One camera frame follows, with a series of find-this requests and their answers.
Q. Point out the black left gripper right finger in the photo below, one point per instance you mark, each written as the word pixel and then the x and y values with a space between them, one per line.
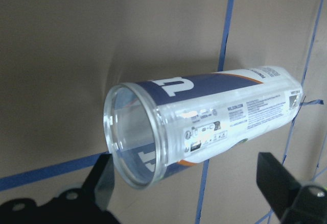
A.
pixel 277 185

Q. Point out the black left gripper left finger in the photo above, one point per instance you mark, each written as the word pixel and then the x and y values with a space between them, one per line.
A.
pixel 99 184

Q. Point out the white blue tennis ball can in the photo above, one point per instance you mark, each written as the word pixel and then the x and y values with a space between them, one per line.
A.
pixel 155 129

